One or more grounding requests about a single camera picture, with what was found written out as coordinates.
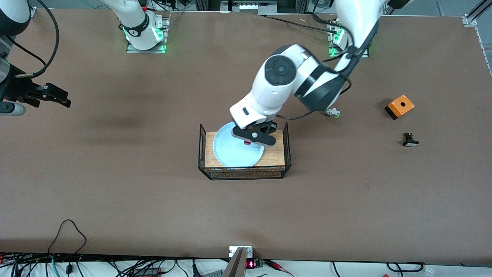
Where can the wooden basket base board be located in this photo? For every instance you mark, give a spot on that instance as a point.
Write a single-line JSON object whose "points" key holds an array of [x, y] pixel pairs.
{"points": [[275, 157]]}

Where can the aluminium profile post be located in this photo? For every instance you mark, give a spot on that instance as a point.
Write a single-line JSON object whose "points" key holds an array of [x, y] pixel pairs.
{"points": [[474, 15], [33, 11]]}

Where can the silver metal bracket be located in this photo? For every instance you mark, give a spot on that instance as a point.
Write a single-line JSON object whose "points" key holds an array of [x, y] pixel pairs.
{"points": [[234, 251]]}

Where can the red probe lead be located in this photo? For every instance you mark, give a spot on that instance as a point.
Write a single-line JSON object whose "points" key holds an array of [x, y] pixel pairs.
{"points": [[278, 266]]}

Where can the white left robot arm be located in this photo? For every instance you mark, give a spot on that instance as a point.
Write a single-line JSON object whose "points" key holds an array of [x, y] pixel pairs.
{"points": [[276, 88]]}

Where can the metal frame rack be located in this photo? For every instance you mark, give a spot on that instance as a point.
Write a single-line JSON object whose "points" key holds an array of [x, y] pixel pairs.
{"points": [[248, 7]]}

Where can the black power adapter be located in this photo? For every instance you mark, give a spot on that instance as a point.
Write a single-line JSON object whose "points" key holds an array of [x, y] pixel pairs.
{"points": [[148, 272]]}

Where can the grey metal bar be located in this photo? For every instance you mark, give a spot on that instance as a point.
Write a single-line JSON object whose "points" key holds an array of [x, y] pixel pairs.
{"points": [[236, 267]]}

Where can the red display circuit module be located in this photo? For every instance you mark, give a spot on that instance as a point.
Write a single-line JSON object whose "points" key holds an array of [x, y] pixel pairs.
{"points": [[251, 264]]}

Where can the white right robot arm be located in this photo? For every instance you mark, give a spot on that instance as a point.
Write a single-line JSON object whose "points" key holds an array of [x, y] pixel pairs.
{"points": [[134, 19]]}

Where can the orange button enclosure box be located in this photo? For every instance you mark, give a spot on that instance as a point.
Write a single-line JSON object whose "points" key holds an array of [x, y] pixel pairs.
{"points": [[401, 106]]}

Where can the light blue round plate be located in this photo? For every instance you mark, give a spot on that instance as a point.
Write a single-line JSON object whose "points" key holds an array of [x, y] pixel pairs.
{"points": [[234, 154]]}

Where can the green push button switch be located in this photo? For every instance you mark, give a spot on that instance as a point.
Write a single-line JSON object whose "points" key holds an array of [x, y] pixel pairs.
{"points": [[333, 112]]}

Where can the black square white-capped button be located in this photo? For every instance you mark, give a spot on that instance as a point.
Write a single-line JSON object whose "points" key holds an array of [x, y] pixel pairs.
{"points": [[410, 141]]}

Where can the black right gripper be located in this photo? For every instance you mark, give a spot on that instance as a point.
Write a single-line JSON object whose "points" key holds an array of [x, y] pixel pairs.
{"points": [[16, 89]]}

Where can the red push button switch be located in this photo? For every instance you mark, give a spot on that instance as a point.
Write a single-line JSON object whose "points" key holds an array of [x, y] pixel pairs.
{"points": [[247, 142]]}

